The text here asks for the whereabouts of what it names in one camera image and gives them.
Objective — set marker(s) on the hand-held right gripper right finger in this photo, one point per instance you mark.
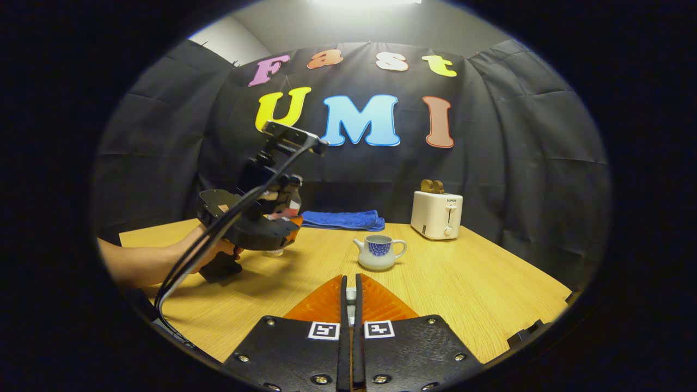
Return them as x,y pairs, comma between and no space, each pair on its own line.
358,359

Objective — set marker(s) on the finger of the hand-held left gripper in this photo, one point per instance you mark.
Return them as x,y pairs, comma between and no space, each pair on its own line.
295,228

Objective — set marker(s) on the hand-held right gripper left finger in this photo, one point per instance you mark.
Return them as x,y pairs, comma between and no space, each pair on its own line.
344,359

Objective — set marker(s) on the white teacup lid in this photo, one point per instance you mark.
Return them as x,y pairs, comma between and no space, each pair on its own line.
351,296

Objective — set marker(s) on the blue towel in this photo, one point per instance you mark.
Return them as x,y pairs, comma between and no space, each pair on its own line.
343,220

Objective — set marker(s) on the white toaster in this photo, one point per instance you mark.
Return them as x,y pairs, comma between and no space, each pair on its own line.
435,215

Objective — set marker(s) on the black backdrop cloth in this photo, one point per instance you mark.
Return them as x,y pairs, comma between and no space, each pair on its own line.
490,163

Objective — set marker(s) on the large ceiling light panel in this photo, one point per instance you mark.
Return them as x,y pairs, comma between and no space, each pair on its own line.
365,2

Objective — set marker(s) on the black bracket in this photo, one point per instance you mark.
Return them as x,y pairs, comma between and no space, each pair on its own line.
572,298
525,333

